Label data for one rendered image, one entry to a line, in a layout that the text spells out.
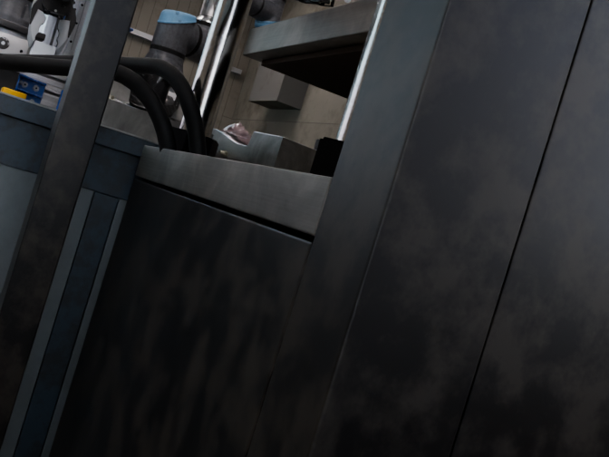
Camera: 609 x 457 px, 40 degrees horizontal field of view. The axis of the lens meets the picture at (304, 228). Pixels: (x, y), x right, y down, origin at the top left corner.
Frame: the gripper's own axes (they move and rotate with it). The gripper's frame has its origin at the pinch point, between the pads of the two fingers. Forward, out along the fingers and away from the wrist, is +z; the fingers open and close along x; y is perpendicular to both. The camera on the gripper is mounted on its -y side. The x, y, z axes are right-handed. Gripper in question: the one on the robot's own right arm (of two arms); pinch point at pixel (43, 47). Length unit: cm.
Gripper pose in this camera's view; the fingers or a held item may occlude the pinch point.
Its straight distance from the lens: 216.2
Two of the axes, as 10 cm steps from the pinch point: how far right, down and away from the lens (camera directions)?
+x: -8.7, -2.7, -4.1
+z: -3.0, 9.6, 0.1
